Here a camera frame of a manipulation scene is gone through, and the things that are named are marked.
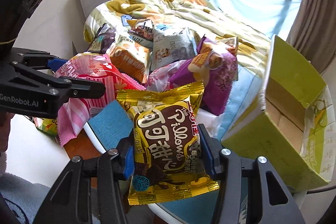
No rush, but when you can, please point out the blue tag on duvet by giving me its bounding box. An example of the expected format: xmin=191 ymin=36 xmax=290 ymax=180
xmin=121 ymin=15 xmax=132 ymax=27

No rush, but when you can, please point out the blue patterned tablecloth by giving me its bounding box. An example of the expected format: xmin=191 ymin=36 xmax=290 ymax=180
xmin=84 ymin=65 xmax=262 ymax=223

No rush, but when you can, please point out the green cardboard box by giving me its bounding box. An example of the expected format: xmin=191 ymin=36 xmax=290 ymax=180
xmin=222 ymin=36 xmax=335 ymax=192

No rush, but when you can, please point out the gold chocolate pillows snack bag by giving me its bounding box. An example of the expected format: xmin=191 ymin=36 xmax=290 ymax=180
xmin=117 ymin=81 xmax=219 ymax=205

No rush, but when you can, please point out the purple snack bag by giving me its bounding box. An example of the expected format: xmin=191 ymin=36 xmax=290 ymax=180
xmin=169 ymin=36 xmax=240 ymax=116

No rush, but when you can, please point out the white grey snack bag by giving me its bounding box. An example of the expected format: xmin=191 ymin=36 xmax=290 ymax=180
xmin=150 ymin=27 xmax=197 ymax=71

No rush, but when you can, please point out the dark brown snack bag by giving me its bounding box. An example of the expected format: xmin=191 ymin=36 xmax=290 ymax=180
xmin=87 ymin=23 xmax=116 ymax=54

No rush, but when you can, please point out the right beige curtain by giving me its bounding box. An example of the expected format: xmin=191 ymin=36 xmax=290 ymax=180
xmin=286 ymin=0 xmax=335 ymax=73

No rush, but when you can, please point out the orange snack bag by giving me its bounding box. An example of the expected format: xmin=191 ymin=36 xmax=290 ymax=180
xmin=106 ymin=35 xmax=151 ymax=84

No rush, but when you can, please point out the black white snack bag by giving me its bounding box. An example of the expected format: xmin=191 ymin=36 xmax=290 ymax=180
xmin=128 ymin=19 xmax=154 ymax=50

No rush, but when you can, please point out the pink striped snack bag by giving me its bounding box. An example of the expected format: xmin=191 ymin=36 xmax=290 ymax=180
xmin=55 ymin=52 xmax=145 ymax=146

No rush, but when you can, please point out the floral striped duvet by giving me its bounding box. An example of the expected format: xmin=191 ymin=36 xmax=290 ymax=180
xmin=84 ymin=0 xmax=271 ymax=88

